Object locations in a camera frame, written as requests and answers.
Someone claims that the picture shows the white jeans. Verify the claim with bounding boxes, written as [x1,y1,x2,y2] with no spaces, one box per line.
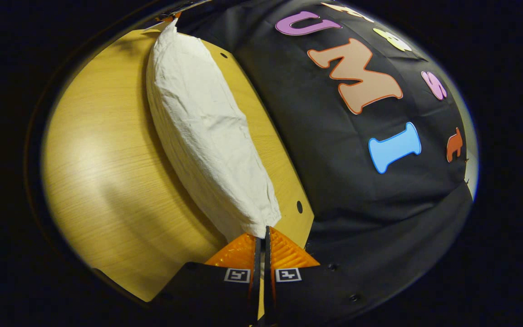
[146,18,283,242]

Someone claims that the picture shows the black backdrop cloth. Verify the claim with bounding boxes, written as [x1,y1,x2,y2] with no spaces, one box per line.
[178,0,476,321]

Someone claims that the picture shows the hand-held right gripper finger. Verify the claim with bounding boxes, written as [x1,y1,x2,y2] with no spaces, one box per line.
[263,226,372,327]
[152,234,262,327]

